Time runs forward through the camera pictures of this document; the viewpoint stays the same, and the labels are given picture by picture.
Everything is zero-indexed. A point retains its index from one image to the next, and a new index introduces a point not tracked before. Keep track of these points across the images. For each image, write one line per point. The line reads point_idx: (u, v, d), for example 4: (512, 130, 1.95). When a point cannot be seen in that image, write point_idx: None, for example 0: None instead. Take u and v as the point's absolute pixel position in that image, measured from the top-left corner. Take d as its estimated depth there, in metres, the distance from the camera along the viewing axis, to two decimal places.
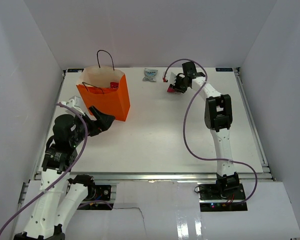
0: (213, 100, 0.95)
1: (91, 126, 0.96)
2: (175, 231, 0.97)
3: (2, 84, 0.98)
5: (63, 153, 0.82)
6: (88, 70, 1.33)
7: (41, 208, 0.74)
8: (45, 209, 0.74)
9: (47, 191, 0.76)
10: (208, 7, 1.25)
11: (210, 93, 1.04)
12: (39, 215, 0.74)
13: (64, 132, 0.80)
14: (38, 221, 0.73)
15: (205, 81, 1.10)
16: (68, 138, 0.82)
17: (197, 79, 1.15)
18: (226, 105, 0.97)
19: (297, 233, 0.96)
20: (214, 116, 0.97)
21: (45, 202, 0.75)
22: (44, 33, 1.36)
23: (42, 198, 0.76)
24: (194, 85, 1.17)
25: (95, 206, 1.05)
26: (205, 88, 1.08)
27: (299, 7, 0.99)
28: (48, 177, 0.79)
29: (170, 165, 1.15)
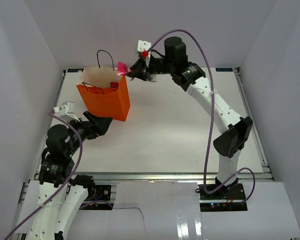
0: (234, 132, 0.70)
1: (87, 133, 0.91)
2: (175, 231, 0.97)
3: (2, 84, 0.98)
5: (59, 165, 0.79)
6: (88, 71, 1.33)
7: (41, 222, 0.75)
8: (44, 222, 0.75)
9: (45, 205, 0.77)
10: (208, 7, 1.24)
11: (225, 115, 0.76)
12: (39, 229, 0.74)
13: (58, 146, 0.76)
14: (38, 234, 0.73)
15: (213, 93, 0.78)
16: (63, 151, 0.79)
17: (199, 86, 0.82)
18: (246, 132, 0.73)
19: (297, 233, 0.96)
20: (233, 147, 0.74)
21: (44, 215, 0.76)
22: (43, 33, 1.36)
23: (41, 212, 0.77)
24: (194, 93, 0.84)
25: (95, 206, 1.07)
26: (217, 105, 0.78)
27: (299, 7, 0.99)
28: (45, 191, 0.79)
29: (170, 165, 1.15)
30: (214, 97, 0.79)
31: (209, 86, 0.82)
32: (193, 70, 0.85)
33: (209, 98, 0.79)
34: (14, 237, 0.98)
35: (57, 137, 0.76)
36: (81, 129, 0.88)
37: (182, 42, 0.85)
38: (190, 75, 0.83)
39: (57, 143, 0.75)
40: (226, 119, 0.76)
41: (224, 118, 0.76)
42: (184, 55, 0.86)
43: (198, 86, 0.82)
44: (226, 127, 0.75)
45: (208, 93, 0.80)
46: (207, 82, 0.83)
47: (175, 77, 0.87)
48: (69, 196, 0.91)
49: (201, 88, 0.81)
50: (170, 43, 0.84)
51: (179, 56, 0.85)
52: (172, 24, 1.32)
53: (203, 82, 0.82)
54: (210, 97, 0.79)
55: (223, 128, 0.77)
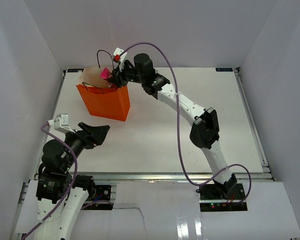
0: (200, 122, 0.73)
1: (83, 144, 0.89)
2: (175, 231, 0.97)
3: (2, 84, 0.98)
5: (56, 181, 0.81)
6: (88, 71, 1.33)
7: (41, 236, 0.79)
8: (43, 237, 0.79)
9: (44, 221, 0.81)
10: (209, 7, 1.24)
11: (191, 109, 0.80)
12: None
13: (54, 163, 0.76)
14: None
15: (177, 94, 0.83)
16: (60, 167, 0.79)
17: (165, 91, 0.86)
18: (213, 121, 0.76)
19: (297, 233, 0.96)
20: (205, 137, 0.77)
21: (44, 231, 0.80)
22: (43, 33, 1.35)
23: (41, 227, 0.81)
24: (163, 99, 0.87)
25: (95, 206, 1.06)
26: (181, 103, 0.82)
27: (299, 7, 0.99)
28: (43, 207, 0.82)
29: (170, 165, 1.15)
30: (179, 97, 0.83)
31: (174, 89, 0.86)
32: (160, 81, 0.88)
33: (174, 99, 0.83)
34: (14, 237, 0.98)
35: (53, 154, 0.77)
36: (78, 140, 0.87)
37: (150, 60, 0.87)
38: (158, 86, 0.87)
39: (53, 160, 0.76)
40: (192, 112, 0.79)
41: (190, 113, 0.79)
42: (151, 70, 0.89)
43: (163, 92, 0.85)
44: (192, 119, 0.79)
45: (174, 95, 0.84)
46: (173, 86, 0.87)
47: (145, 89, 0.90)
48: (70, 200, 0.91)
49: (167, 92, 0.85)
50: (139, 59, 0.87)
51: (147, 70, 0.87)
52: (173, 24, 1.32)
53: (169, 87, 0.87)
54: (175, 98, 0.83)
55: (191, 121, 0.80)
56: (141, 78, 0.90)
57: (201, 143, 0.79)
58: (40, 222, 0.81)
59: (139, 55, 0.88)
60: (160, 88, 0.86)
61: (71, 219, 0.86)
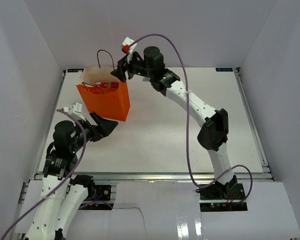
0: (212, 124, 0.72)
1: (92, 134, 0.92)
2: (175, 231, 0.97)
3: (2, 85, 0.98)
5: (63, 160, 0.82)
6: (88, 70, 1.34)
7: (43, 214, 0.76)
8: (45, 216, 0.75)
9: (47, 198, 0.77)
10: (209, 7, 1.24)
11: (201, 110, 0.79)
12: (40, 221, 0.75)
13: (64, 139, 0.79)
14: (39, 227, 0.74)
15: (187, 92, 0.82)
16: (68, 145, 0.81)
17: (174, 88, 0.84)
18: (223, 123, 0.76)
19: (297, 233, 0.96)
20: (214, 138, 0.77)
21: (46, 208, 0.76)
22: (43, 33, 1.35)
23: (43, 204, 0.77)
24: (170, 95, 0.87)
25: (95, 206, 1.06)
26: (192, 103, 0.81)
27: (299, 8, 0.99)
28: (48, 183, 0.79)
29: (170, 165, 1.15)
30: (189, 96, 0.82)
31: (183, 87, 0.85)
32: (170, 77, 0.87)
33: (185, 97, 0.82)
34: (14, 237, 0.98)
35: (64, 131, 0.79)
36: (87, 129, 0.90)
37: (161, 55, 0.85)
38: (168, 82, 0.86)
39: (64, 137, 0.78)
40: (202, 113, 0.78)
41: (200, 113, 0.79)
42: (161, 65, 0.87)
43: (173, 89, 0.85)
44: (203, 120, 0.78)
45: (183, 93, 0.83)
46: (182, 84, 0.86)
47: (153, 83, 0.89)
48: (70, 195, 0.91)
49: (177, 89, 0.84)
50: (149, 53, 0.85)
51: (157, 65, 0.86)
52: (172, 24, 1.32)
53: (178, 85, 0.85)
54: (185, 96, 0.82)
55: (201, 122, 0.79)
56: (149, 73, 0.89)
57: (210, 144, 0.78)
58: (44, 198, 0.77)
59: (150, 48, 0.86)
60: (169, 85, 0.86)
61: (71, 211, 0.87)
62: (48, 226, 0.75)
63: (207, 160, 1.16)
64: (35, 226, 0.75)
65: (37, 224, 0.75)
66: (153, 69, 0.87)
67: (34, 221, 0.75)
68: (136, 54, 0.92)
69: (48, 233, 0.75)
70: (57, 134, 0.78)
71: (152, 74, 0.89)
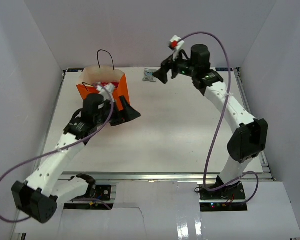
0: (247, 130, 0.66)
1: (116, 117, 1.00)
2: (175, 231, 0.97)
3: (2, 84, 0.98)
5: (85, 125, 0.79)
6: (88, 70, 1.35)
7: (50, 165, 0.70)
8: (52, 166, 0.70)
9: (60, 151, 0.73)
10: (209, 7, 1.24)
11: (238, 115, 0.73)
12: (45, 170, 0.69)
13: (92, 106, 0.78)
14: (42, 175, 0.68)
15: (228, 94, 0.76)
16: (93, 115, 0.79)
17: (215, 88, 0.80)
18: (260, 134, 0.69)
19: (297, 233, 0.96)
20: (245, 148, 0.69)
21: (56, 161, 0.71)
22: (43, 33, 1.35)
23: (54, 156, 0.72)
24: (209, 95, 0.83)
25: (95, 206, 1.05)
26: (229, 106, 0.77)
27: None
28: (65, 139, 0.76)
29: (170, 165, 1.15)
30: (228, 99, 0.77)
31: (225, 88, 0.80)
32: (213, 77, 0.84)
33: (223, 99, 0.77)
34: (15, 237, 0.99)
35: (94, 99, 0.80)
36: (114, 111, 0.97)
37: (208, 53, 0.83)
38: (209, 82, 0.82)
39: (92, 103, 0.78)
40: (238, 118, 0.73)
41: (236, 118, 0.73)
42: (207, 63, 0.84)
43: (213, 88, 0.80)
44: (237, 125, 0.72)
45: (223, 95, 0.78)
46: (224, 85, 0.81)
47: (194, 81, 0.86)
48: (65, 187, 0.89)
49: (217, 90, 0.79)
50: (197, 49, 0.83)
51: (202, 63, 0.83)
52: (173, 24, 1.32)
53: (220, 85, 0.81)
54: (224, 98, 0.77)
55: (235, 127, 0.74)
56: (193, 71, 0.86)
57: (239, 156, 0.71)
58: (57, 150, 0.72)
59: (198, 45, 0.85)
60: (210, 84, 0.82)
61: None
62: (50, 176, 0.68)
63: (212, 161, 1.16)
64: (37, 175, 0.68)
65: (41, 173, 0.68)
66: (197, 66, 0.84)
67: (38, 170, 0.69)
68: (182, 52, 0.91)
69: (47, 186, 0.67)
70: (88, 99, 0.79)
71: (194, 72, 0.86)
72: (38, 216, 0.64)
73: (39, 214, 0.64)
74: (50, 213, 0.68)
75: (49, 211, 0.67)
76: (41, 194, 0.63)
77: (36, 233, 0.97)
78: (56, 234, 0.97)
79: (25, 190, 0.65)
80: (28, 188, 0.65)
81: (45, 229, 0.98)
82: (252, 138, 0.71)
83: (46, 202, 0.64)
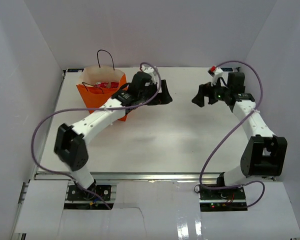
0: (261, 142, 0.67)
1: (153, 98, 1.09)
2: (175, 231, 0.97)
3: (2, 84, 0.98)
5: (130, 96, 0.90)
6: (88, 70, 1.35)
7: (95, 119, 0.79)
8: (97, 120, 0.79)
9: (106, 110, 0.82)
10: (209, 6, 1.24)
11: (257, 127, 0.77)
12: (90, 121, 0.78)
13: (141, 81, 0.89)
14: (86, 124, 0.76)
15: (254, 110, 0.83)
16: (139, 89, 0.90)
17: (243, 104, 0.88)
18: (276, 151, 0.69)
19: (297, 233, 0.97)
20: (257, 161, 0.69)
21: (100, 117, 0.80)
22: (44, 33, 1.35)
23: (99, 114, 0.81)
24: (237, 110, 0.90)
25: (95, 206, 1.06)
26: (251, 119, 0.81)
27: None
28: (111, 103, 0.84)
29: (170, 164, 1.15)
30: (253, 114, 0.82)
31: (253, 107, 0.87)
32: (245, 96, 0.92)
33: (247, 112, 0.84)
34: (14, 237, 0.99)
35: (143, 76, 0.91)
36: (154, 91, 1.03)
37: (243, 76, 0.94)
38: (240, 98, 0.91)
39: (141, 79, 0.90)
40: (256, 130, 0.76)
41: (254, 129, 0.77)
42: (240, 84, 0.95)
43: (242, 104, 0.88)
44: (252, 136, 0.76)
45: (249, 110, 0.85)
46: (253, 105, 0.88)
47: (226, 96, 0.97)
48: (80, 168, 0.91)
49: (245, 105, 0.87)
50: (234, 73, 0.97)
51: (235, 82, 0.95)
52: (173, 24, 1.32)
53: (247, 103, 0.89)
54: (249, 112, 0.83)
55: None
56: (228, 90, 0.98)
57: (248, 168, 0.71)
58: (103, 108, 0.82)
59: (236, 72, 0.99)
60: (240, 100, 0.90)
61: None
62: (92, 128, 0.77)
63: (212, 162, 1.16)
64: (82, 124, 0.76)
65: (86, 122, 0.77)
66: (231, 86, 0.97)
67: (83, 120, 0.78)
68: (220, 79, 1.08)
69: (87, 135, 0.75)
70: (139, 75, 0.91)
71: (228, 91, 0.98)
72: (71, 160, 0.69)
73: (73, 158, 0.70)
74: (79, 164, 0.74)
75: (80, 162, 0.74)
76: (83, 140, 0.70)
77: (35, 233, 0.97)
78: (56, 234, 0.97)
79: (69, 132, 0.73)
80: (72, 132, 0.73)
81: (45, 229, 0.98)
82: (269, 156, 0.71)
83: (83, 150, 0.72)
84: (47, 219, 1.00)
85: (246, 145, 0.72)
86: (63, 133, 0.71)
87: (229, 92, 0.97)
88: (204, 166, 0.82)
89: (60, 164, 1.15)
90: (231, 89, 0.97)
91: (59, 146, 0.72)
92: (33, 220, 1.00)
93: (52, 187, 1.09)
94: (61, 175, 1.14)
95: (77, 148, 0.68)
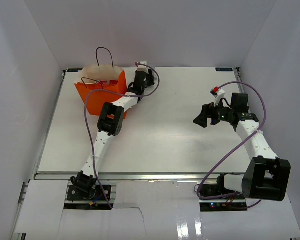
0: (263, 164, 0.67)
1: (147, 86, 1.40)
2: (175, 231, 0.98)
3: (2, 84, 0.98)
5: (137, 90, 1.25)
6: (87, 69, 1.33)
7: (124, 100, 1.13)
8: (126, 100, 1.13)
9: (128, 96, 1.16)
10: (209, 6, 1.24)
11: (260, 149, 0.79)
12: (122, 101, 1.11)
13: (141, 78, 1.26)
14: (120, 103, 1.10)
15: (256, 130, 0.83)
16: (141, 85, 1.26)
17: (247, 124, 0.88)
18: (280, 175, 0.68)
19: (297, 232, 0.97)
20: (258, 184, 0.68)
21: (126, 99, 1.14)
22: (44, 33, 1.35)
23: (125, 98, 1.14)
24: (240, 129, 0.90)
25: (95, 206, 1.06)
26: (254, 139, 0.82)
27: None
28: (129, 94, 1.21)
29: (170, 164, 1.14)
30: (256, 134, 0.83)
31: (256, 127, 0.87)
32: (249, 116, 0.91)
33: (250, 132, 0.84)
34: (14, 237, 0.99)
35: (142, 75, 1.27)
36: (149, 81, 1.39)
37: (245, 95, 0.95)
38: (243, 117, 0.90)
39: (141, 78, 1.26)
40: (259, 151, 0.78)
41: (257, 150, 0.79)
42: (244, 104, 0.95)
43: (245, 123, 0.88)
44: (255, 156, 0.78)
45: (252, 129, 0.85)
46: (257, 125, 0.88)
47: (229, 116, 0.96)
48: (97, 145, 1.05)
49: (248, 125, 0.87)
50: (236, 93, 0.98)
51: (238, 102, 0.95)
52: (172, 24, 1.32)
53: (250, 123, 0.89)
54: (252, 132, 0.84)
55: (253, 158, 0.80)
56: (232, 111, 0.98)
57: (249, 191, 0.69)
58: (127, 95, 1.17)
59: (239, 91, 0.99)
60: (244, 119, 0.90)
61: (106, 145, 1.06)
62: (125, 105, 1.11)
63: (212, 162, 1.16)
64: (117, 103, 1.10)
65: (119, 101, 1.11)
66: (235, 106, 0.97)
67: (117, 101, 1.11)
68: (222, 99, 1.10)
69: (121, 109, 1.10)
70: (138, 74, 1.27)
71: (232, 111, 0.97)
72: (115, 124, 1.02)
73: (117, 122, 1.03)
74: (117, 129, 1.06)
75: (118, 128, 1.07)
76: (123, 108, 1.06)
77: (36, 233, 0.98)
78: (57, 234, 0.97)
79: (111, 107, 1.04)
80: (111, 107, 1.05)
81: (45, 229, 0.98)
82: (272, 180, 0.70)
83: (121, 118, 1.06)
84: (47, 219, 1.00)
85: (249, 165, 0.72)
86: (108, 107, 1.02)
87: (233, 111, 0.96)
88: (215, 166, 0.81)
89: (60, 164, 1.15)
90: (235, 109, 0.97)
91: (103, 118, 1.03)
92: (33, 220, 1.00)
93: (52, 187, 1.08)
94: (61, 175, 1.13)
95: (120, 113, 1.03)
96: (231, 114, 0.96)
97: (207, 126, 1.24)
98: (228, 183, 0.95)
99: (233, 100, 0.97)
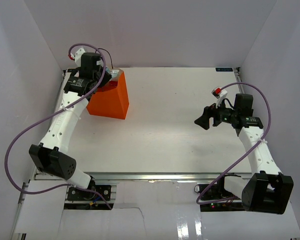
0: (264, 180, 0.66)
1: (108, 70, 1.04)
2: (175, 231, 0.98)
3: (3, 84, 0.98)
5: (84, 81, 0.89)
6: None
7: (59, 124, 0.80)
8: (62, 125, 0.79)
9: (66, 109, 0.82)
10: (209, 7, 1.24)
11: (263, 162, 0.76)
12: (56, 130, 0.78)
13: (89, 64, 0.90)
14: (55, 134, 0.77)
15: (260, 140, 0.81)
16: (92, 70, 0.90)
17: (250, 131, 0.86)
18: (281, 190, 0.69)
19: (297, 232, 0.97)
20: (259, 199, 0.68)
21: (63, 120, 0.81)
22: (44, 32, 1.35)
23: (62, 116, 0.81)
24: (243, 136, 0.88)
25: (95, 206, 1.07)
26: (257, 150, 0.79)
27: None
28: (68, 98, 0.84)
29: (170, 165, 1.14)
30: (260, 144, 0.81)
31: (260, 134, 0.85)
32: (253, 121, 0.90)
33: (254, 142, 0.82)
34: (14, 237, 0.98)
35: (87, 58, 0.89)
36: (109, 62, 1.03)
37: (249, 97, 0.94)
38: (247, 121, 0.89)
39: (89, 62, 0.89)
40: (261, 166, 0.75)
41: (259, 165, 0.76)
42: (248, 107, 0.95)
43: (249, 130, 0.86)
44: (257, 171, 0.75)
45: (256, 139, 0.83)
46: (260, 132, 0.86)
47: (232, 119, 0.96)
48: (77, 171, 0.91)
49: (252, 133, 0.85)
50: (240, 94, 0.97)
51: (243, 105, 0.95)
52: (173, 24, 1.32)
53: (255, 129, 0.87)
54: (255, 142, 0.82)
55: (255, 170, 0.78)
56: (236, 114, 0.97)
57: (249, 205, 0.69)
58: (62, 108, 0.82)
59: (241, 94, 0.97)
60: (248, 124, 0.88)
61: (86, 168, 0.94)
62: (62, 134, 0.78)
63: (212, 163, 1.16)
64: (49, 134, 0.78)
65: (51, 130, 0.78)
66: (238, 109, 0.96)
67: (48, 129, 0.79)
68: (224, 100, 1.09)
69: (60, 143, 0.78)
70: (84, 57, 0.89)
71: (235, 114, 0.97)
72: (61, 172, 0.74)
73: (62, 170, 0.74)
74: (68, 171, 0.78)
75: (69, 167, 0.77)
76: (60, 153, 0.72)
77: (36, 233, 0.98)
78: (57, 234, 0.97)
79: (43, 152, 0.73)
80: (45, 149, 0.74)
81: (45, 229, 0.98)
82: (272, 193, 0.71)
83: (63, 161, 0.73)
84: (47, 219, 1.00)
85: (250, 180, 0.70)
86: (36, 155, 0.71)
87: (237, 114, 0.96)
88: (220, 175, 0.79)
89: None
90: (238, 111, 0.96)
91: (42, 166, 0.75)
92: (33, 220, 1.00)
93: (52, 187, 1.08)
94: None
95: (57, 159, 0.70)
96: (234, 118, 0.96)
97: (208, 127, 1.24)
98: (228, 185, 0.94)
99: (237, 103, 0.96)
